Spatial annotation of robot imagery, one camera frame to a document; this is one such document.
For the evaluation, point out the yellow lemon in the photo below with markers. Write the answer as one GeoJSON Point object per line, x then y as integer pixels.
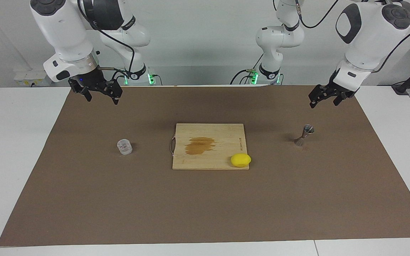
{"type": "Point", "coordinates": [240, 160]}

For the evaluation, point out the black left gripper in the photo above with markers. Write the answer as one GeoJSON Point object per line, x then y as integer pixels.
{"type": "Point", "coordinates": [341, 89]}

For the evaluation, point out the wooden cutting board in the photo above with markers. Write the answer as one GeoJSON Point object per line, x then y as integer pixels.
{"type": "Point", "coordinates": [222, 138]}

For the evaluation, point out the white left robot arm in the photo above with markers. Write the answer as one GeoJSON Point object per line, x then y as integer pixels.
{"type": "Point", "coordinates": [368, 39]}

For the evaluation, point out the small clear glass cup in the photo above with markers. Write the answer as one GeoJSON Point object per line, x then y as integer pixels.
{"type": "Point", "coordinates": [124, 147]}

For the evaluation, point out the brown table mat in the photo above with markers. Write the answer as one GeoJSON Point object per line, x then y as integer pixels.
{"type": "Point", "coordinates": [205, 206]}

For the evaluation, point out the metal double jigger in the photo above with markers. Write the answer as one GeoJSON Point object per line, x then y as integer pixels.
{"type": "Point", "coordinates": [309, 129]}

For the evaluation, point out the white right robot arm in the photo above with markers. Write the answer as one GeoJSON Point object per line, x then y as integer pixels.
{"type": "Point", "coordinates": [66, 32]}

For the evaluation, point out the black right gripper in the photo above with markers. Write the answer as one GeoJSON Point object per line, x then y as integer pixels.
{"type": "Point", "coordinates": [89, 81]}

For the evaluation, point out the white wall power outlet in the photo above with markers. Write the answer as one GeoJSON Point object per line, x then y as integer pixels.
{"type": "Point", "coordinates": [30, 76]}

